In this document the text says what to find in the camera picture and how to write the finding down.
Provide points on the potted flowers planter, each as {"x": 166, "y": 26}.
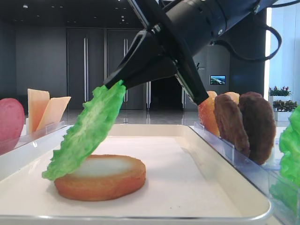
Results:
{"x": 281, "y": 101}

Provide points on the yellow cheese slice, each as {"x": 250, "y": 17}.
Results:
{"x": 54, "y": 111}
{"x": 37, "y": 103}

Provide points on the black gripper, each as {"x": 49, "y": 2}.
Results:
{"x": 183, "y": 28}

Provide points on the clear acrylic right rack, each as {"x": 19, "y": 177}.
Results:
{"x": 261, "y": 176}

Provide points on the rear yellow cheese slice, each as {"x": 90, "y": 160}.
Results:
{"x": 37, "y": 103}

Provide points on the white rectangular tray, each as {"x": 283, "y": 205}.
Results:
{"x": 255, "y": 208}

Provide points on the front bread bun slice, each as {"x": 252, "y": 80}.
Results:
{"x": 206, "y": 114}

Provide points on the wall display screen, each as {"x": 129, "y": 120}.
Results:
{"x": 217, "y": 79}

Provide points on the front yellow cheese slice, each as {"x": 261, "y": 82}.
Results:
{"x": 54, "y": 111}

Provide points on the round bread slice on tray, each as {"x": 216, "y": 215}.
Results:
{"x": 103, "y": 178}

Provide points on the white paper tray liner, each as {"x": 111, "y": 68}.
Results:
{"x": 174, "y": 186}

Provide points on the bread bun slice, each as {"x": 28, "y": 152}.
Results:
{"x": 234, "y": 96}
{"x": 206, "y": 114}

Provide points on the green lettuce leaf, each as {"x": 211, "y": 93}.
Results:
{"x": 289, "y": 145}
{"x": 90, "y": 129}

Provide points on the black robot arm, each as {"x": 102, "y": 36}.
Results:
{"x": 234, "y": 11}

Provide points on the right brown meat patty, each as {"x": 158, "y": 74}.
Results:
{"x": 259, "y": 124}

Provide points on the clear acrylic rack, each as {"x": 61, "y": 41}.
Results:
{"x": 261, "y": 176}
{"x": 28, "y": 137}

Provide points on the clear acrylic left rack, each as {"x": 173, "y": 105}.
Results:
{"x": 28, "y": 137}

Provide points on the left brown meat patty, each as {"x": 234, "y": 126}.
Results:
{"x": 230, "y": 124}

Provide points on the rear bread bun slice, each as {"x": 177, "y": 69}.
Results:
{"x": 234, "y": 96}

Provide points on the brown meat patty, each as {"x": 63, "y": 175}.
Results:
{"x": 259, "y": 124}
{"x": 230, "y": 124}

